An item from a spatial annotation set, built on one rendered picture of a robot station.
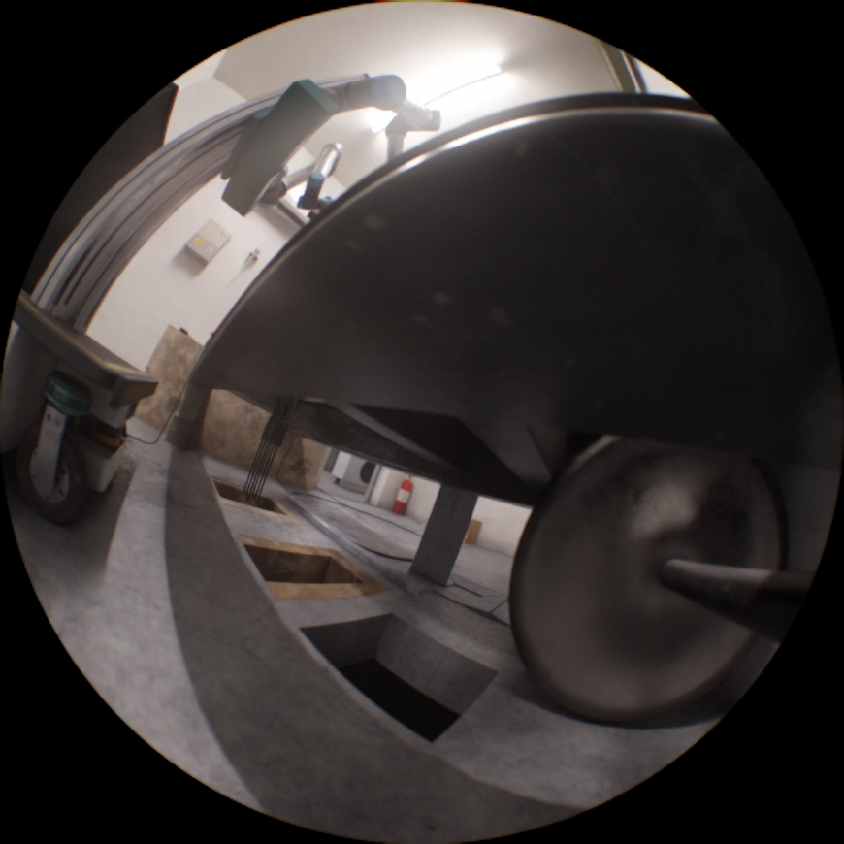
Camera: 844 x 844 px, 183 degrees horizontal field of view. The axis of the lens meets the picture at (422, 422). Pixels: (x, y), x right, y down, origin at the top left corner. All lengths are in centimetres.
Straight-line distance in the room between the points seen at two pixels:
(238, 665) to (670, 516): 72
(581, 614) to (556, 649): 8
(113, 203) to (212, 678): 85
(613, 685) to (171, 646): 70
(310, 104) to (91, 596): 107
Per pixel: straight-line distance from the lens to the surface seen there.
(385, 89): 96
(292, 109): 93
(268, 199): 145
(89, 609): 50
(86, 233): 76
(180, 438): 185
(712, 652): 67
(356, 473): 442
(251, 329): 20
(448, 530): 117
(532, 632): 54
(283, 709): 44
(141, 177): 81
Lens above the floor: 35
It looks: 14 degrees up
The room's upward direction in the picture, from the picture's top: 20 degrees clockwise
